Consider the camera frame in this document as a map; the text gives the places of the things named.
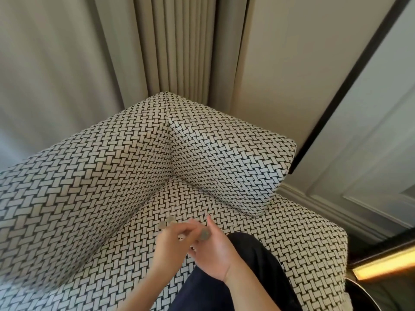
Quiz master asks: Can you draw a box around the person's left hand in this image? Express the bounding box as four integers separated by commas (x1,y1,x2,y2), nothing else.
150,218,208,279

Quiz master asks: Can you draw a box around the person's right hand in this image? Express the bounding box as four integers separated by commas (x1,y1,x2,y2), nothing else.
186,215,247,284

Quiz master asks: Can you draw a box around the black white woven-pattern sofa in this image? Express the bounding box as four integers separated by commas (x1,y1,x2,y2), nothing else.
0,91,351,311

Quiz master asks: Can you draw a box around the person's left forearm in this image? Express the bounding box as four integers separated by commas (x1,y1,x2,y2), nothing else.
116,268,182,311

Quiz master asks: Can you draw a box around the person's right forearm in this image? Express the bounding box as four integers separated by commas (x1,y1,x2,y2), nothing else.
223,255,283,311

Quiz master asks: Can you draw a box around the black round trash bin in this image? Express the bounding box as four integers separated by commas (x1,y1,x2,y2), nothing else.
345,277,383,311

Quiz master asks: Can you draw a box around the lit yellow light strip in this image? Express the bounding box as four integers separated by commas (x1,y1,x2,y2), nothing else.
351,246,415,282

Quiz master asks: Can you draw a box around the sheer white curtain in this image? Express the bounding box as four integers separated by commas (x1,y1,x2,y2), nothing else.
0,0,125,169

